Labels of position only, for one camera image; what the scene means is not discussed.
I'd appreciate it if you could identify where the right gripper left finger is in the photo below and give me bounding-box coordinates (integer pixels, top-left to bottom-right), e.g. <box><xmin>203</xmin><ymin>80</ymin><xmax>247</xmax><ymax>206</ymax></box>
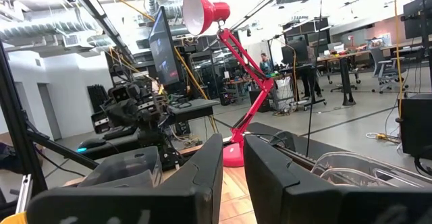
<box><xmin>26</xmin><ymin>133</ymin><xmax>224</xmax><ymax>224</ymax></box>

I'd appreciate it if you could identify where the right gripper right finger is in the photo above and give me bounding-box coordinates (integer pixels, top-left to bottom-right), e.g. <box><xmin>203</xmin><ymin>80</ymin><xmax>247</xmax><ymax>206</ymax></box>
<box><xmin>243</xmin><ymin>134</ymin><xmax>432</xmax><ymax>224</ymax></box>

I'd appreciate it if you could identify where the grey translucent plastic basket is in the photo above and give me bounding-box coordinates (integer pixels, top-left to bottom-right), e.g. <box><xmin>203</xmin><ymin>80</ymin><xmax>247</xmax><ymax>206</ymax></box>
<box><xmin>78</xmin><ymin>145</ymin><xmax>164</xmax><ymax>189</ymax></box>
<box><xmin>100</xmin><ymin>168</ymin><xmax>155</xmax><ymax>189</ymax></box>

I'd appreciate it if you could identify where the clear plastic basket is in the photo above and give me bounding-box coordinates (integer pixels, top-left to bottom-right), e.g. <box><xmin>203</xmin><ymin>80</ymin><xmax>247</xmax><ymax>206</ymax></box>
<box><xmin>310</xmin><ymin>150</ymin><xmax>432</xmax><ymax>188</ymax></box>
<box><xmin>319</xmin><ymin>167</ymin><xmax>401</xmax><ymax>188</ymax></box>

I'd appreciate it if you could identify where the black computer mouse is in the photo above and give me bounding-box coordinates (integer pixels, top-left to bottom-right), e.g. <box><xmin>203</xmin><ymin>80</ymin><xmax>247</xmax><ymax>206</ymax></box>
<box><xmin>76</xmin><ymin>137</ymin><xmax>107</xmax><ymax>153</ymax></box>

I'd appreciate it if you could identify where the white bag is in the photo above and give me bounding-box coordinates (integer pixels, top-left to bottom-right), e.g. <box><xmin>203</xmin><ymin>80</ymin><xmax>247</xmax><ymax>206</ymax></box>
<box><xmin>274</xmin><ymin>76</ymin><xmax>295</xmax><ymax>112</ymax></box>

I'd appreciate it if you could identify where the dark grey desk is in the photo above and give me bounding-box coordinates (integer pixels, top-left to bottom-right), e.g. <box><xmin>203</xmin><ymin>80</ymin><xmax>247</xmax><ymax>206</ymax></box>
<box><xmin>77</xmin><ymin>98</ymin><xmax>221</xmax><ymax>161</ymax></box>

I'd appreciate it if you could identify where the person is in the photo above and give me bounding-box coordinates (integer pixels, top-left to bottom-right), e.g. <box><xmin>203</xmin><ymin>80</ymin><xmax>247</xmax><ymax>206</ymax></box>
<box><xmin>300</xmin><ymin>45</ymin><xmax>324</xmax><ymax>99</ymax></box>
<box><xmin>259</xmin><ymin>52</ymin><xmax>275</xmax><ymax>76</ymax></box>

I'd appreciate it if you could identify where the black cabinet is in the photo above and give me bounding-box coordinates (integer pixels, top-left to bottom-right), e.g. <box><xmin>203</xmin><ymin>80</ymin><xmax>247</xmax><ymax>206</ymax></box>
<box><xmin>399</xmin><ymin>93</ymin><xmax>432</xmax><ymax>160</ymax></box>

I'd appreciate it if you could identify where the black monitor on stand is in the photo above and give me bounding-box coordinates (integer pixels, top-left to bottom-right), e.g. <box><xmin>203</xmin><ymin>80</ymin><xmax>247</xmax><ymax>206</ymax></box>
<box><xmin>281</xmin><ymin>38</ymin><xmax>310</xmax><ymax>66</ymax></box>

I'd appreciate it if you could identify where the long wooden work table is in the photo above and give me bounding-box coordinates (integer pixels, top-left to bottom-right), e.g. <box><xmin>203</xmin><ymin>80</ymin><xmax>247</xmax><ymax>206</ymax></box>
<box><xmin>316</xmin><ymin>48</ymin><xmax>374</xmax><ymax>107</ymax></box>

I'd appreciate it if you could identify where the black computer monitor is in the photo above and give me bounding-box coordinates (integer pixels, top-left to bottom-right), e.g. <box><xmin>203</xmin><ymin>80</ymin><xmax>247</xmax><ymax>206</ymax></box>
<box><xmin>148</xmin><ymin>6</ymin><xmax>182</xmax><ymax>87</ymax></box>

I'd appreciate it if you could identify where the grey office chair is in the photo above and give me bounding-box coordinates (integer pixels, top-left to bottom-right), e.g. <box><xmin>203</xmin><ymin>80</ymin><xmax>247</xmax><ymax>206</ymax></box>
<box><xmin>369</xmin><ymin>47</ymin><xmax>406</xmax><ymax>94</ymax></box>

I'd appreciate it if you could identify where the red desk lamp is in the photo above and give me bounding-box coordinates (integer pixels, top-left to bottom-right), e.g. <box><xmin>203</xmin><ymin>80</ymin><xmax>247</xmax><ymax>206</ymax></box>
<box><xmin>182</xmin><ymin>0</ymin><xmax>275</xmax><ymax>168</ymax></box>

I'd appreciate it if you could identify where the black hanging cable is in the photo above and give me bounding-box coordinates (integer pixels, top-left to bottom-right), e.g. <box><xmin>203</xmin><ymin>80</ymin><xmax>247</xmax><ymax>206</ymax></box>
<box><xmin>304</xmin><ymin>0</ymin><xmax>325</xmax><ymax>158</ymax></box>

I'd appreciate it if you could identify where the yellow diagonal cable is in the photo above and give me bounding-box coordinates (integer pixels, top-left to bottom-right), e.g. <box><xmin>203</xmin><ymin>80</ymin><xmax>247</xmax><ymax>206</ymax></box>
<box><xmin>90</xmin><ymin>0</ymin><xmax>219</xmax><ymax>134</ymax></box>

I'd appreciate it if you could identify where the yellow hanging cable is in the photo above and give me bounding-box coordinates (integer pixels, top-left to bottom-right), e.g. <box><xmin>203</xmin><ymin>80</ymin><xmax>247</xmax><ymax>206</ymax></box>
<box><xmin>392</xmin><ymin>0</ymin><xmax>405</xmax><ymax>121</ymax></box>

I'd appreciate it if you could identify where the silver ventilation duct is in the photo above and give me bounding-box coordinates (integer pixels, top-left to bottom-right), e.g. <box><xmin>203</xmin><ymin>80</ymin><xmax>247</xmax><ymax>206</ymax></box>
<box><xmin>0</xmin><ymin>7</ymin><xmax>117</xmax><ymax>48</ymax></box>

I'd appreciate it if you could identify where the large black wall screen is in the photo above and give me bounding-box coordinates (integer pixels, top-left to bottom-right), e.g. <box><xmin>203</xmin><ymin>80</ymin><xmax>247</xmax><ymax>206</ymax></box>
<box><xmin>402</xmin><ymin>0</ymin><xmax>432</xmax><ymax>41</ymax></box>

